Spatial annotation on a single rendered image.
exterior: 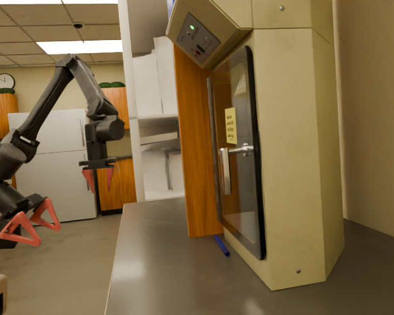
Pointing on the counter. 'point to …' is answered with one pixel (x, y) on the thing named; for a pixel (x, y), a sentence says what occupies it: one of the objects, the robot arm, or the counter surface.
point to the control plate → (188, 43)
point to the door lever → (229, 165)
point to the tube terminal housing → (296, 141)
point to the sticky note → (231, 125)
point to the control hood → (213, 24)
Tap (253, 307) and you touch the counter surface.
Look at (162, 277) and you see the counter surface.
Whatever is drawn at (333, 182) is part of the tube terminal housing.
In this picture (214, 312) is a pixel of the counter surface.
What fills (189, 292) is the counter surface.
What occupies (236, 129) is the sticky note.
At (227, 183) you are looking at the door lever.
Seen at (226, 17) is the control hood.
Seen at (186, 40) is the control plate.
